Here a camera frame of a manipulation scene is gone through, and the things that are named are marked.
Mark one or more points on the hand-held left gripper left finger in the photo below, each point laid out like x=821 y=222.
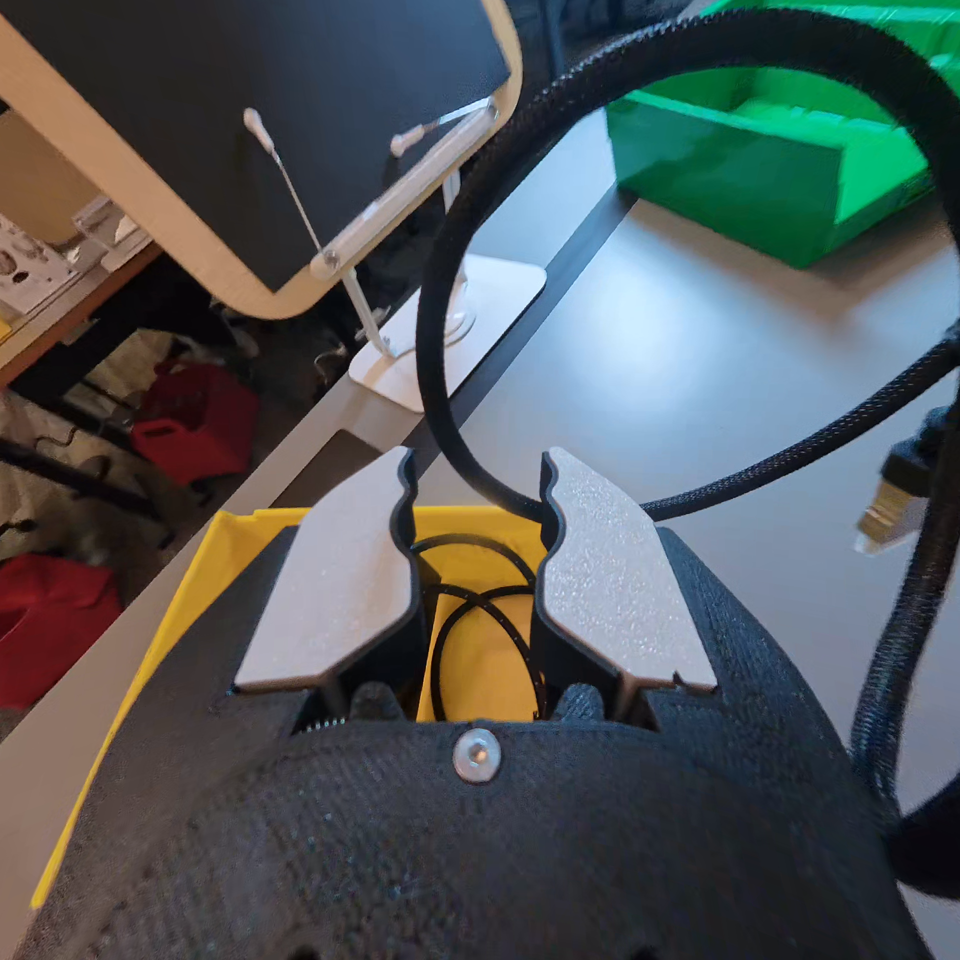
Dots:
x=323 y=600

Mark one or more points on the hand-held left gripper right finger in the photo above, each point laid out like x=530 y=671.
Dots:
x=630 y=600

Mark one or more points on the yellow plastic bin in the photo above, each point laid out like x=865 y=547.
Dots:
x=225 y=548

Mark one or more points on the red bag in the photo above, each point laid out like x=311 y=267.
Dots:
x=195 y=428

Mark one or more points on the cluttered wooden desk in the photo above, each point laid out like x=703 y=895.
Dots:
x=60 y=293

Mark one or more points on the green plastic bin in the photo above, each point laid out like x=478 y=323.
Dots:
x=750 y=180

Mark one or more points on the white metal base plate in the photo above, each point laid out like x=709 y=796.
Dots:
x=495 y=293

